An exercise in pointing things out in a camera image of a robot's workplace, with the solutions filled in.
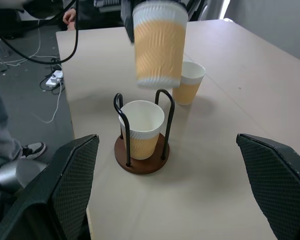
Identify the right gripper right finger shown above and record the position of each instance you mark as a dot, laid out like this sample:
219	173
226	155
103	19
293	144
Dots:
277	180

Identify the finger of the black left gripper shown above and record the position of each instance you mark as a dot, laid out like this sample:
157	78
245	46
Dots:
192	7
127	20

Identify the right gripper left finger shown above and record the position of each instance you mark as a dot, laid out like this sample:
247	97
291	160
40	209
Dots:
65	180

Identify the tall orange white paper cup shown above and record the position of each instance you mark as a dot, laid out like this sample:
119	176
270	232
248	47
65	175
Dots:
159	50

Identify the bystander bare hand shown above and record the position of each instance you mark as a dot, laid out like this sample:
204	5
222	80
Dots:
69	16

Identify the black white sneaker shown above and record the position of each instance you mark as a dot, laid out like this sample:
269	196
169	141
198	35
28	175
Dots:
35	149

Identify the silver robot body part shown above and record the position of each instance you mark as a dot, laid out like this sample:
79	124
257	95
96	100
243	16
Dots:
20	175

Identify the bystander leg in jeans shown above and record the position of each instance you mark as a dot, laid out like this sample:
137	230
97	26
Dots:
0	130

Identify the white power strip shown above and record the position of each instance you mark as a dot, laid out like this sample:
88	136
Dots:
54	78

